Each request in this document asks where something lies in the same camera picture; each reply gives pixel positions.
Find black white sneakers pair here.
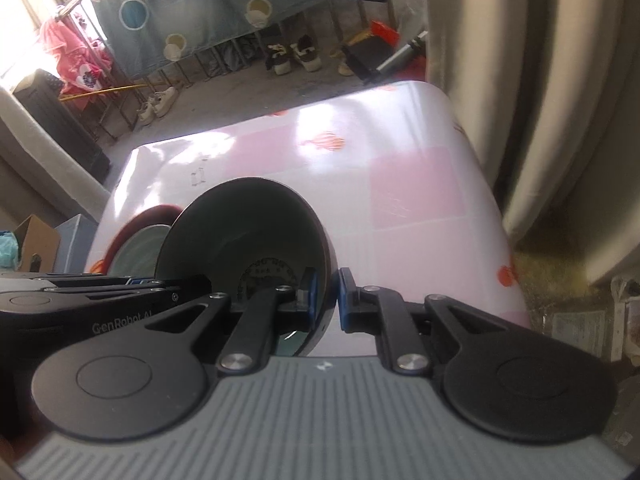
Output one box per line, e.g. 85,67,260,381
265,35,322,76

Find black red lacquer bowl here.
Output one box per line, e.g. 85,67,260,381
102,205,182,278

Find pink hanging clothes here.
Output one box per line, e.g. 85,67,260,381
38,18,108,110

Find grey-green ceramic bowl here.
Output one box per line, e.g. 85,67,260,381
107,224,170,278

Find grey storage box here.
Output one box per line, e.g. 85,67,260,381
53,214,98,274

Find teal plastic bag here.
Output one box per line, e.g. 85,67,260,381
0,231,20,271

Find small dark green bowl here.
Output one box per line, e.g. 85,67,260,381
154,177,336,356

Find red plastic bag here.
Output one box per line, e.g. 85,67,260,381
370,21,428,81

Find brown cardboard box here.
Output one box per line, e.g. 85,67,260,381
13,214,61,273

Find blue dotted hanging blanket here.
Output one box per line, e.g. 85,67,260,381
93,0,321,79

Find yellow broom stick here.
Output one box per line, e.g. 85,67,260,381
58,84,149,103

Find beige curtain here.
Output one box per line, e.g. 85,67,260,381
425,0,639,284

